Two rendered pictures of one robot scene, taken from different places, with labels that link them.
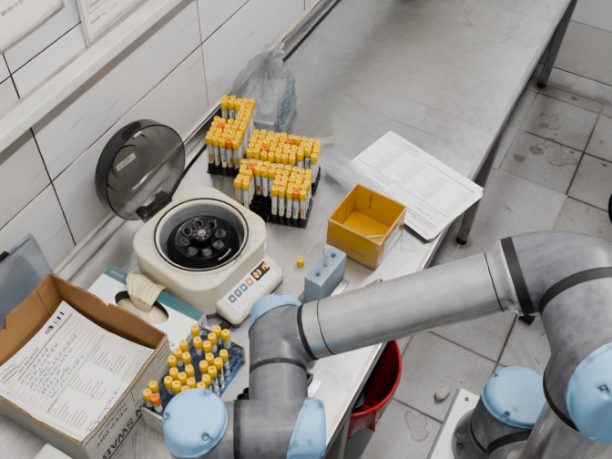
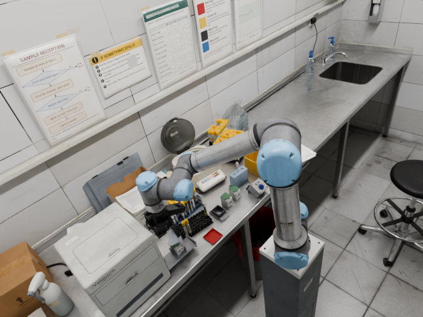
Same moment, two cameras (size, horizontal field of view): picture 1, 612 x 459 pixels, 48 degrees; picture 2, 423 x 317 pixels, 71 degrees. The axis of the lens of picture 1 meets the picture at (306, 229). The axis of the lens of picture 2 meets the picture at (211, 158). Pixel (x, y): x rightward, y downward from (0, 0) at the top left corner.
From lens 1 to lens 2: 53 cm
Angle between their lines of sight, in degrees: 22
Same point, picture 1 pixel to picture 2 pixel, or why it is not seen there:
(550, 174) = (384, 172)
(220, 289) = (197, 177)
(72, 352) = not seen: hidden behind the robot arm
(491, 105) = (329, 125)
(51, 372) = (135, 198)
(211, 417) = (150, 177)
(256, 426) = (165, 183)
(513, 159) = (366, 165)
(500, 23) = (342, 97)
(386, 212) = not seen: hidden behind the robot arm
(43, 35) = (144, 84)
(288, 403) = (177, 178)
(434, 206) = not seen: hidden behind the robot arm
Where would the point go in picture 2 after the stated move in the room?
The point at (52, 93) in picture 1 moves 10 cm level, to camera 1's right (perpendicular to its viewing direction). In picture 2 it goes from (145, 102) to (162, 102)
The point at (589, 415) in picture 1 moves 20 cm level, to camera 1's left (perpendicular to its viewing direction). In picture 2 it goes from (260, 168) to (191, 162)
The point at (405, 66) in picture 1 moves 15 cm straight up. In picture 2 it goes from (296, 112) to (296, 94)
